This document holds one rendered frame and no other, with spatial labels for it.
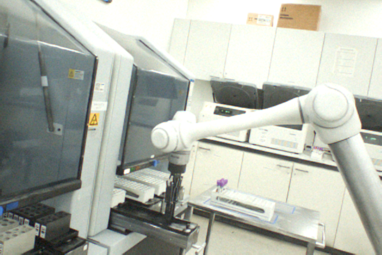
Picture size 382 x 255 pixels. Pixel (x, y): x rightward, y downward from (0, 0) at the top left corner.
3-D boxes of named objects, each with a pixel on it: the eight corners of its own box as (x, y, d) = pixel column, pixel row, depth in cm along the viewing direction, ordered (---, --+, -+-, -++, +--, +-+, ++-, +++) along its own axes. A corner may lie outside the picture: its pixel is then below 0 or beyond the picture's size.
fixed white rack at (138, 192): (89, 189, 162) (91, 176, 162) (101, 184, 172) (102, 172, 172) (143, 205, 152) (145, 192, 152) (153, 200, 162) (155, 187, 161)
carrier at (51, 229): (64, 229, 112) (67, 212, 112) (69, 231, 112) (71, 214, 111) (38, 241, 101) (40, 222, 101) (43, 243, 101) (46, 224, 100)
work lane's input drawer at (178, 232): (44, 205, 150) (46, 186, 150) (65, 197, 163) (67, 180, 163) (196, 258, 125) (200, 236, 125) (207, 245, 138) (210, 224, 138)
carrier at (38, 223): (59, 227, 113) (62, 210, 113) (64, 229, 112) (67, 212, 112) (32, 239, 102) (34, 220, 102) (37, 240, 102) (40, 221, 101)
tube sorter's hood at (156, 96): (25, 148, 154) (46, 8, 150) (103, 139, 210) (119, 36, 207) (122, 176, 136) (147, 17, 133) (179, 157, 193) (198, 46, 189)
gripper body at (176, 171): (173, 159, 146) (170, 180, 146) (165, 161, 138) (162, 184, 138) (190, 162, 143) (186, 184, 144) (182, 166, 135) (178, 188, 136)
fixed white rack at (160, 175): (122, 177, 191) (124, 166, 191) (132, 174, 201) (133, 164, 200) (171, 191, 181) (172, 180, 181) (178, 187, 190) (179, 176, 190)
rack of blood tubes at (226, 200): (209, 203, 166) (211, 191, 166) (215, 199, 175) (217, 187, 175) (269, 221, 155) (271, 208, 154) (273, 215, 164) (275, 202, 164)
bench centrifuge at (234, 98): (194, 132, 377) (205, 75, 374) (212, 130, 435) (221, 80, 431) (243, 143, 356) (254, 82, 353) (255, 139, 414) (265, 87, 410)
